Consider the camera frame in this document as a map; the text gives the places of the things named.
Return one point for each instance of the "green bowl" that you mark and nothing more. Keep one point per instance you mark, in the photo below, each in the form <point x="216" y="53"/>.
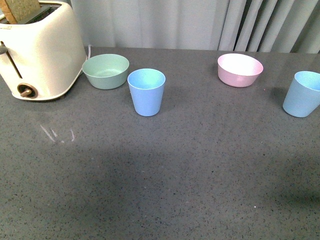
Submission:
<point x="106" y="71"/>

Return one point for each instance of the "grey curtain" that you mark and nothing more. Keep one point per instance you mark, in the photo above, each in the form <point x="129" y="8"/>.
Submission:
<point x="285" y="26"/>

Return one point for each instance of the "blue cup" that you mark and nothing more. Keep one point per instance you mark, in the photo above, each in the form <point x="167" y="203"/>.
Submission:
<point x="146" y="87"/>
<point x="303" y="95"/>

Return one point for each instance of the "cream white toaster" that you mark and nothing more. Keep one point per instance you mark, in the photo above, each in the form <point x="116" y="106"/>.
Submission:
<point x="42" y="59"/>

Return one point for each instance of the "pink bowl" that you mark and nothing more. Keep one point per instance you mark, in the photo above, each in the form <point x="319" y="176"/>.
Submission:
<point x="238" y="70"/>

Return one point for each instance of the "brown bread slice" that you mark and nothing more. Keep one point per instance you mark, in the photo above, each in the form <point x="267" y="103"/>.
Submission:
<point x="16" y="10"/>

